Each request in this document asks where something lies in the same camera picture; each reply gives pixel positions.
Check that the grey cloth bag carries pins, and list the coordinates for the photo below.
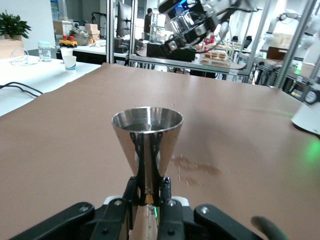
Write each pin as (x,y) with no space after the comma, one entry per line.
(80,37)

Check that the black monitor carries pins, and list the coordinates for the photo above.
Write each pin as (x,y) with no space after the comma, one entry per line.
(123,20)

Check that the large cardboard box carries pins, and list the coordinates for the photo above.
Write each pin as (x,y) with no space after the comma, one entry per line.
(280,45)

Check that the tray of bread rolls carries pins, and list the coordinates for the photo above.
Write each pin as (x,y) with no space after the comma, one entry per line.
(215,55)

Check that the brown table mat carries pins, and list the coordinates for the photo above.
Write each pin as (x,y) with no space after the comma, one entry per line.
(75,140)

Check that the white paper cup blue band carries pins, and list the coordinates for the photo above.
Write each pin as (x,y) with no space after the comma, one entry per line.
(70,63)

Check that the clear bottle blue cap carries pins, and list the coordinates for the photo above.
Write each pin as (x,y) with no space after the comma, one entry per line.
(45,53)

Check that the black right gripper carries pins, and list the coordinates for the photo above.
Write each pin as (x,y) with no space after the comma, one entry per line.
(203,7)

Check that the green potted plant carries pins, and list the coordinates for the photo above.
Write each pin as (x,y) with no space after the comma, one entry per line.
(12,25)

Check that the black equipment box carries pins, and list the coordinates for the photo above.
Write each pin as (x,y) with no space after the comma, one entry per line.
(155,51)

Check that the tan cardboard box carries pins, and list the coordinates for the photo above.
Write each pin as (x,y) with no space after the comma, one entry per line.
(10,50)

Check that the person in dark clothes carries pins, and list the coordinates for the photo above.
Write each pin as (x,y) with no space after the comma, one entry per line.
(148,22)

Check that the aluminium frame post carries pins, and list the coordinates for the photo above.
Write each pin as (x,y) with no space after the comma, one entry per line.
(132,37)
(292,50)
(110,32)
(257,50)

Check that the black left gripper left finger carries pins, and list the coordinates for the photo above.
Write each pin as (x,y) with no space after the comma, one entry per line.
(107,222)

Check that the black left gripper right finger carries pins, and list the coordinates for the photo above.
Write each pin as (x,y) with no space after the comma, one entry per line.
(180,222)

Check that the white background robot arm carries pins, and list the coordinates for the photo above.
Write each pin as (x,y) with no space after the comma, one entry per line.
(308,42)
(272,23)

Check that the steel double jigger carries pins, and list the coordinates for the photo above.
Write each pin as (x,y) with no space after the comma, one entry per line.
(125,140)

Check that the long liquid puddle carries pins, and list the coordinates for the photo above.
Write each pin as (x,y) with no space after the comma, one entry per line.
(200,170)

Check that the plain white paper cup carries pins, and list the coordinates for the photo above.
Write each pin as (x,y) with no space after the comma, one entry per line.
(66,52)

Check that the brown cardboard box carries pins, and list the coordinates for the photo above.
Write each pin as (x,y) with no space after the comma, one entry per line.
(92,28)

